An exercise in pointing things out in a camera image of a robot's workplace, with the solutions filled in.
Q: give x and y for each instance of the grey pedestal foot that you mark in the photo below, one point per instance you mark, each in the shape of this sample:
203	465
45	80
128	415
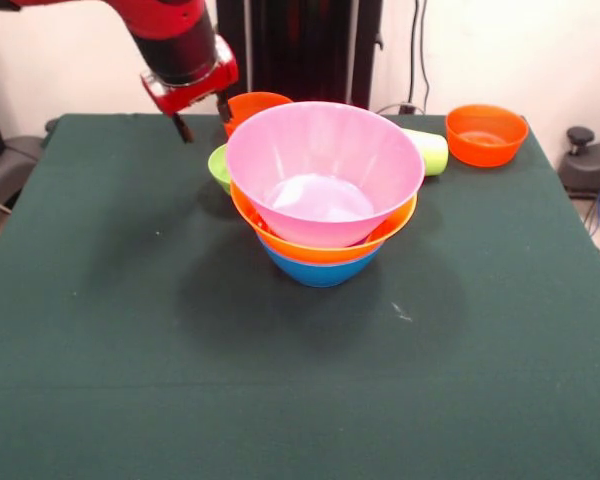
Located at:
595	165
15	155

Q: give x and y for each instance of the medium blue bowl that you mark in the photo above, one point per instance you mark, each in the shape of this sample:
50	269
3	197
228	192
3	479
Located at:
325	275

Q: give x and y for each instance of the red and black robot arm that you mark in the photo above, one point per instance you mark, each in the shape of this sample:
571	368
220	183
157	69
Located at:
170	30

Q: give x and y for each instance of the large orange bowl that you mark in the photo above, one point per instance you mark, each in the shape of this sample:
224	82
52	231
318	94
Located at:
395	222

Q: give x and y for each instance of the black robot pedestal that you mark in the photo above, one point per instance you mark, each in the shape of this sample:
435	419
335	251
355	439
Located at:
305	50

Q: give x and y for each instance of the red-orange bowl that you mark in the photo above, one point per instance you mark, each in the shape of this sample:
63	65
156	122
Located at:
485	145
247	105

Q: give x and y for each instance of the small green bowl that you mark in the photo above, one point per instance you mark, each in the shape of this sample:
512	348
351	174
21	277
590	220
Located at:
219	167

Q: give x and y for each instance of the large pink bowl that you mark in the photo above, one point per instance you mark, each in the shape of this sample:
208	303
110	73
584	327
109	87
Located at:
260	150

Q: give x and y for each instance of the dark green tablecloth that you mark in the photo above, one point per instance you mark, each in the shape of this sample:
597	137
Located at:
300	390

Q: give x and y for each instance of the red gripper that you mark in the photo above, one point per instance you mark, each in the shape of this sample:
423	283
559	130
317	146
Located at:
195	92

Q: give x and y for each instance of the lime yellow cup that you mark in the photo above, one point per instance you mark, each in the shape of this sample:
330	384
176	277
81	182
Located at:
432	155

